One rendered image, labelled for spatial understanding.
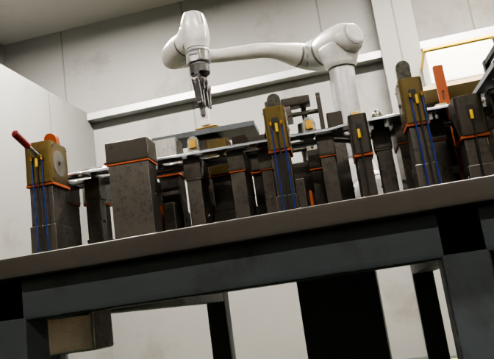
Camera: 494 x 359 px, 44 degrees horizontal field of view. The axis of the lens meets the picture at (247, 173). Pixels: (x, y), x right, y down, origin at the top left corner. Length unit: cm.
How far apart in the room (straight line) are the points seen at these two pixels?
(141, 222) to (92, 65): 435
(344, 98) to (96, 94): 369
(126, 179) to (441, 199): 91
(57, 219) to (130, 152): 26
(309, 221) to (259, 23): 453
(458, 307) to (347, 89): 148
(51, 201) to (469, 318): 110
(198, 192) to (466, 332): 94
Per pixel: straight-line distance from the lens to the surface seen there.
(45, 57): 618
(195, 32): 231
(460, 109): 161
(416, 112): 157
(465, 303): 108
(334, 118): 201
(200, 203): 176
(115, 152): 170
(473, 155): 159
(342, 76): 245
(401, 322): 493
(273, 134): 159
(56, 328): 155
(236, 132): 217
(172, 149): 199
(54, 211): 171
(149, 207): 164
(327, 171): 173
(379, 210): 104
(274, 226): 106
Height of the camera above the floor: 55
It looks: 12 degrees up
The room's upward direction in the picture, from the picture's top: 8 degrees counter-clockwise
